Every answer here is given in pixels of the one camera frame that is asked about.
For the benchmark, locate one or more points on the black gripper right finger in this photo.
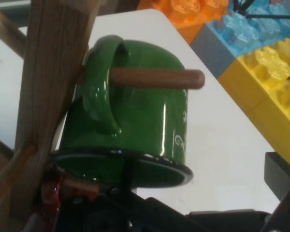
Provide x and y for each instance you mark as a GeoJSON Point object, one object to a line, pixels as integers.
{"type": "Point", "coordinates": [278, 174]}

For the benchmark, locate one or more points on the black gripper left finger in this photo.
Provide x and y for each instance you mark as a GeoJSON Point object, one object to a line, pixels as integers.
{"type": "Point", "coordinates": [135, 215]}

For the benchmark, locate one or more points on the green enamel mug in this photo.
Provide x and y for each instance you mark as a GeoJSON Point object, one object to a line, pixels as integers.
{"type": "Point", "coordinates": [147, 116]}

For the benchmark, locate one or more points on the yellow giant toy brick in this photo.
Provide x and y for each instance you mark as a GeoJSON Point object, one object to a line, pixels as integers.
{"type": "Point", "coordinates": [256, 91]}

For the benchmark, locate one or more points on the red ceramic mug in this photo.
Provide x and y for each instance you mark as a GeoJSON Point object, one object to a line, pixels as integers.
{"type": "Point", "coordinates": [50, 195]}

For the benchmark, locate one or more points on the light blue giant toy brick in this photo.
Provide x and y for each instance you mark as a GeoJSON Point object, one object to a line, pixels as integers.
{"type": "Point", "coordinates": [244, 33]}

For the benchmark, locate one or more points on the black tripod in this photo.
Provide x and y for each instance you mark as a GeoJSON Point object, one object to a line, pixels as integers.
{"type": "Point", "coordinates": [270, 16]}

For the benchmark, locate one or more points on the brown wooden mug tree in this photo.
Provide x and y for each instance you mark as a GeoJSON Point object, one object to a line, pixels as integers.
{"type": "Point", "coordinates": [50, 60]}

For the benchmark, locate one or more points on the orange giant toy brick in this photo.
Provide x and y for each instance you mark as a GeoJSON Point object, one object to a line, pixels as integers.
{"type": "Point", "coordinates": [183, 14]}

